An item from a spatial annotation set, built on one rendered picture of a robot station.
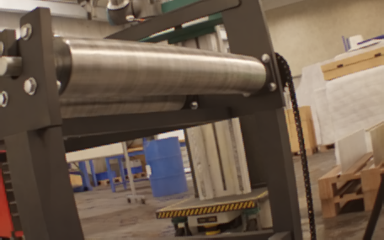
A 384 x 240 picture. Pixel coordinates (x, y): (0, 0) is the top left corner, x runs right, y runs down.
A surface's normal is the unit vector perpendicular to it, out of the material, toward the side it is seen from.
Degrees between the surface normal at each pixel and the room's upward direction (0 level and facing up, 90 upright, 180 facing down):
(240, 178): 90
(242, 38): 90
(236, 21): 90
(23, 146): 90
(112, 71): 115
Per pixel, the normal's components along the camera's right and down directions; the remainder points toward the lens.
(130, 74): 0.79, 0.34
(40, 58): -0.55, 0.04
